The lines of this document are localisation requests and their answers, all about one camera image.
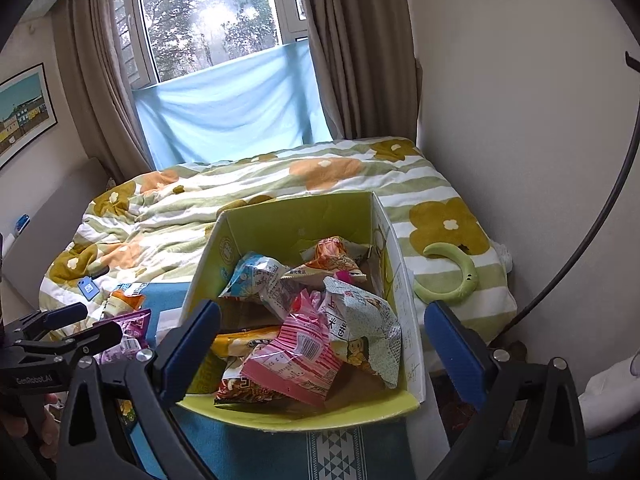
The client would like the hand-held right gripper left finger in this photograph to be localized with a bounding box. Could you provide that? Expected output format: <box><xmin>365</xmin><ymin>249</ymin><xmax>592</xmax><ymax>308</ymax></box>
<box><xmin>57</xmin><ymin>299</ymin><xmax>223</xmax><ymax>480</ymax></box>

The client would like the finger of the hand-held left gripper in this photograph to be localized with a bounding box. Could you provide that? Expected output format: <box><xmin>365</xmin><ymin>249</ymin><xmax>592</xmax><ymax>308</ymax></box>
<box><xmin>20</xmin><ymin>302</ymin><xmax>89</xmax><ymax>335</ymax></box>
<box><xmin>15</xmin><ymin>320</ymin><xmax>124</xmax><ymax>362</ymax></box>

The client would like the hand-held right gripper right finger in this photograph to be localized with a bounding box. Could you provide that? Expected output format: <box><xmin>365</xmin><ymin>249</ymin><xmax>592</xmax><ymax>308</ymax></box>
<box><xmin>424</xmin><ymin>300</ymin><xmax>587</xmax><ymax>480</ymax></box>

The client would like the purple snack packet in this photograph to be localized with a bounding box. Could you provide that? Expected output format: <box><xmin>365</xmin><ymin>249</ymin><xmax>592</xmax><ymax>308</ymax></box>
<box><xmin>94</xmin><ymin>308</ymin><xmax>154</xmax><ymax>367</ymax></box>

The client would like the yellow snack packet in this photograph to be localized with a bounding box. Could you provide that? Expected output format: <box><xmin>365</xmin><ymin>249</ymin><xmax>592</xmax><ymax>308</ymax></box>
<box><xmin>210</xmin><ymin>326</ymin><xmax>284</xmax><ymax>359</ymax></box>

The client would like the white green snack packet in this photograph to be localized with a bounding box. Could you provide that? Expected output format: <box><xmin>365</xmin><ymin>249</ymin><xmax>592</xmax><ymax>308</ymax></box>
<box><xmin>322</xmin><ymin>276</ymin><xmax>404</xmax><ymax>391</ymax></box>

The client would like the light blue snack packet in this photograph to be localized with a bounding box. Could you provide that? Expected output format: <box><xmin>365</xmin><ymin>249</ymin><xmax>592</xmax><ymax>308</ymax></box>
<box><xmin>218</xmin><ymin>252</ymin><xmax>292</xmax><ymax>322</ymax></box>

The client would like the pink striped snack packet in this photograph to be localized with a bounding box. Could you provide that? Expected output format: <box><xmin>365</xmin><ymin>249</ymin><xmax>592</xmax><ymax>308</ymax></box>
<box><xmin>241</xmin><ymin>292</ymin><xmax>352</xmax><ymax>408</ymax></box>

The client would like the orange cartoon snack packet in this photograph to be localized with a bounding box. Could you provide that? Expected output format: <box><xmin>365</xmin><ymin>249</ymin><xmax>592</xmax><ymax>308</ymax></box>
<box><xmin>299</xmin><ymin>236</ymin><xmax>374</xmax><ymax>282</ymax></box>

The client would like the green cardboard box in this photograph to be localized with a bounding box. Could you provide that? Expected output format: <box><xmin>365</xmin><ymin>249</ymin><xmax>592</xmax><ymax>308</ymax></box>
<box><xmin>179</xmin><ymin>191</ymin><xmax>429</xmax><ymax>434</ymax></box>

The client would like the person's left hand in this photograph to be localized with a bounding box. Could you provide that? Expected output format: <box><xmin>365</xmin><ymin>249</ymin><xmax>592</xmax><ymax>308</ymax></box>
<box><xmin>27</xmin><ymin>394</ymin><xmax>62</xmax><ymax>462</ymax></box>

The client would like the cream orange snack packet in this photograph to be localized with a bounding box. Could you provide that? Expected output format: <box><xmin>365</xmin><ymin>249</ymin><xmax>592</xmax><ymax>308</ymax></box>
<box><xmin>102</xmin><ymin>292</ymin><xmax>147</xmax><ymax>319</ymax></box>

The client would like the green crescent neck fan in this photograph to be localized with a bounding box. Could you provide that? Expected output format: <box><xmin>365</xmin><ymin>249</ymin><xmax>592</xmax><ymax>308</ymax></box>
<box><xmin>414</xmin><ymin>242</ymin><xmax>479</xmax><ymax>307</ymax></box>

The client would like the grey headboard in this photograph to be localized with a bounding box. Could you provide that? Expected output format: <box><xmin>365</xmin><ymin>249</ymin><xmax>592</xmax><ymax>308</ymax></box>
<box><xmin>0</xmin><ymin>157</ymin><xmax>117</xmax><ymax>312</ymax></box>

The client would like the teal patterned table mat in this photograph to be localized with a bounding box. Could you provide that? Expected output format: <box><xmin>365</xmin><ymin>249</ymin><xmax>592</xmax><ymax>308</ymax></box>
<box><xmin>97</xmin><ymin>282</ymin><xmax>422</xmax><ymax>480</ymax></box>

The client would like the white rounded object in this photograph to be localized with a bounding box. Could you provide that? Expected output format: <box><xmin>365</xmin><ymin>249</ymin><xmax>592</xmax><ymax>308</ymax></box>
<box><xmin>579</xmin><ymin>354</ymin><xmax>640</xmax><ymax>437</ymax></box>

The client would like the floral striped blanket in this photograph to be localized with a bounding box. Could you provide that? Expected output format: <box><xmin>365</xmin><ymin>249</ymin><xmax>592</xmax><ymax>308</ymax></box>
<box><xmin>45</xmin><ymin>136</ymin><xmax>519</xmax><ymax>347</ymax></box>

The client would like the framed houses picture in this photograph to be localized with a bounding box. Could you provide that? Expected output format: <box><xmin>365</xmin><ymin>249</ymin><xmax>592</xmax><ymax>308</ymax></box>
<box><xmin>0</xmin><ymin>62</ymin><xmax>60</xmax><ymax>170</ymax></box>

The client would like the black curved pole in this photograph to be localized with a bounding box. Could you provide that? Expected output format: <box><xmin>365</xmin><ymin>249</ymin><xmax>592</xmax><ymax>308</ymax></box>
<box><xmin>492</xmin><ymin>51</ymin><xmax>640</xmax><ymax>347</ymax></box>

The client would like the light blue window cloth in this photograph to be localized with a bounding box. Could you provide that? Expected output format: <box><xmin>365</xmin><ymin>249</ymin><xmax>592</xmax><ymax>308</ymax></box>
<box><xmin>132</xmin><ymin>42</ymin><xmax>334</xmax><ymax>167</ymax></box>

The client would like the brown curtain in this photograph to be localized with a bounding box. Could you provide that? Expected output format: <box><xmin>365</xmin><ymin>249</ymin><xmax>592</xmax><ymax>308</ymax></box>
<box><xmin>52</xmin><ymin>0</ymin><xmax>157</xmax><ymax>184</ymax></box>
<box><xmin>295</xmin><ymin>0</ymin><xmax>427</xmax><ymax>145</ymax></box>

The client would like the white framed window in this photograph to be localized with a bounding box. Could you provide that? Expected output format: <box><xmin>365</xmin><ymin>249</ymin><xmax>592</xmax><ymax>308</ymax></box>
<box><xmin>112</xmin><ymin>0</ymin><xmax>311</xmax><ymax>89</ymax></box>

